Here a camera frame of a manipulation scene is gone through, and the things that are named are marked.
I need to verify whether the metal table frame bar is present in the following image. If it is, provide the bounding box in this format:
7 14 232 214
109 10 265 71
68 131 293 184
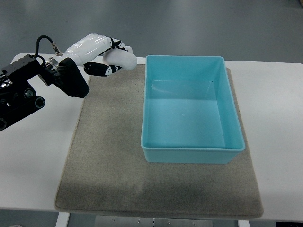
94 216 214 227

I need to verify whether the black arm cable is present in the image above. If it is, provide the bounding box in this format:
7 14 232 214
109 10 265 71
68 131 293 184
35 35 63 58

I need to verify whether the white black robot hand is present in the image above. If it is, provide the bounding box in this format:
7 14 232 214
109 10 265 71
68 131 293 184
63 33 132 77

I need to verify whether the grey felt mat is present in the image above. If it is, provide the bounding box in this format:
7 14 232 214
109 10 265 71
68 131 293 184
54 65 263 219

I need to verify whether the blue plastic box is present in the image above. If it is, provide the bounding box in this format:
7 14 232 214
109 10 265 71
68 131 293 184
141 55 246 164

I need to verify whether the white bunny toy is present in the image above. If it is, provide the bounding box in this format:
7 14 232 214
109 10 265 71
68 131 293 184
103 49 137 71

